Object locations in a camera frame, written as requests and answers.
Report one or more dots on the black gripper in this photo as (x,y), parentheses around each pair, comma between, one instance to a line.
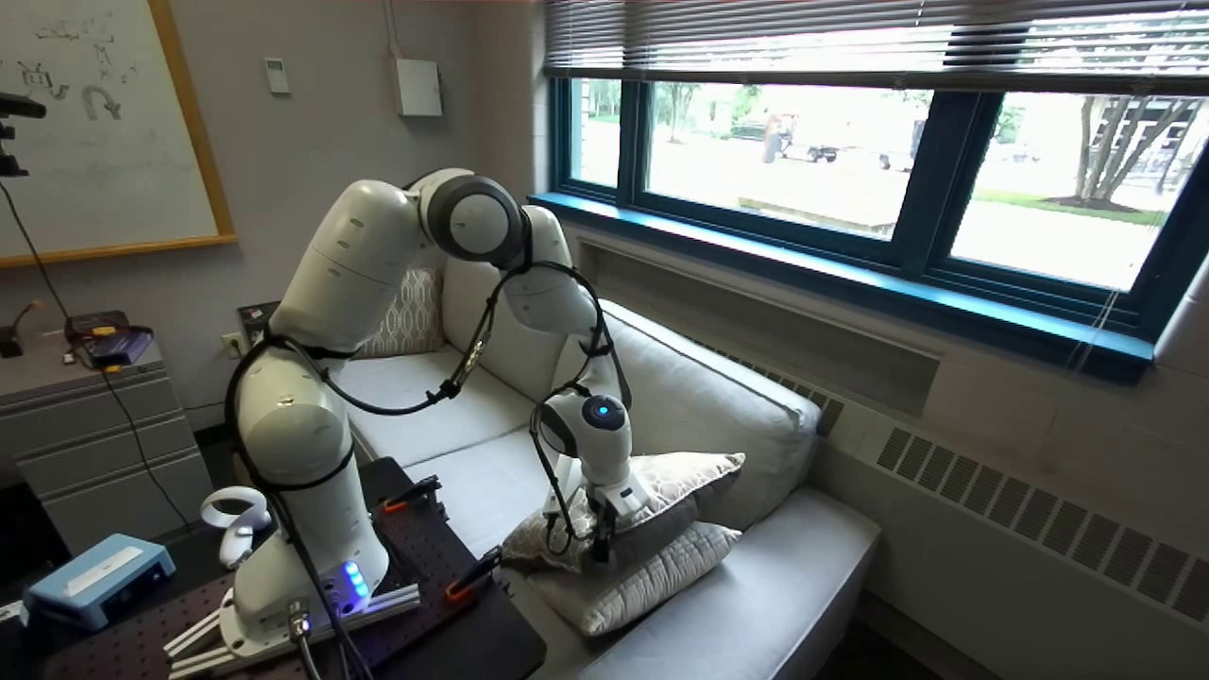
(607,521)

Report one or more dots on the big beige patterned pillow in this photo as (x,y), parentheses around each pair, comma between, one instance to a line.
(687,478)

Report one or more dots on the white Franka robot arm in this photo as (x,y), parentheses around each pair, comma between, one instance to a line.
(304,429)

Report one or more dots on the small white pillow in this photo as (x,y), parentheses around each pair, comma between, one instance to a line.
(654,579)

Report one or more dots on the grey fabric couch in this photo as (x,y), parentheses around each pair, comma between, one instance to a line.
(780,591)

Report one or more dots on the white quilted pillow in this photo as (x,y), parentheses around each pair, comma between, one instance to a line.
(408,316)

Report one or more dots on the orange black clamp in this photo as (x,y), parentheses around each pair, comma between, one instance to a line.
(412,496)
(479,571)

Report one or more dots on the black robot table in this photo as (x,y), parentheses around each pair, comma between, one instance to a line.
(416,552)

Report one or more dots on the white VR controller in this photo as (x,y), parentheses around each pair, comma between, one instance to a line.
(239,544)

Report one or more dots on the light blue box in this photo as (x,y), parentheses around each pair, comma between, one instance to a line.
(101,579)

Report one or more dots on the grey drawer cabinet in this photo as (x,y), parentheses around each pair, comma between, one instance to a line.
(87,438)

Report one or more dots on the small dark electronic device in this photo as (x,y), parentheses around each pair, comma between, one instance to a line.
(106,337)

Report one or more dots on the small white thermostat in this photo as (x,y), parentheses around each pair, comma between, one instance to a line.
(277,76)

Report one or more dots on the grey window blinds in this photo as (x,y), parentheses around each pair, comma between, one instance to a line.
(882,30)

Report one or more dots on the wood framed whiteboard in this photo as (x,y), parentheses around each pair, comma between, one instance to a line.
(101,127)

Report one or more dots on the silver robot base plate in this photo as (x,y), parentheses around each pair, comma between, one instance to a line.
(392,600)

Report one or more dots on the wall radiator vent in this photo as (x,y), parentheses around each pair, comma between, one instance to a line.
(1005,502)

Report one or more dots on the white wall box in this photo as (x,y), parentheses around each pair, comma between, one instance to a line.
(422,84)

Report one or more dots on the wide teal window frame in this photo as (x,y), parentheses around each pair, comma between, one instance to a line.
(930,164)

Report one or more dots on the black camera on tripod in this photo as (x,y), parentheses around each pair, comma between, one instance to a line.
(18,105)

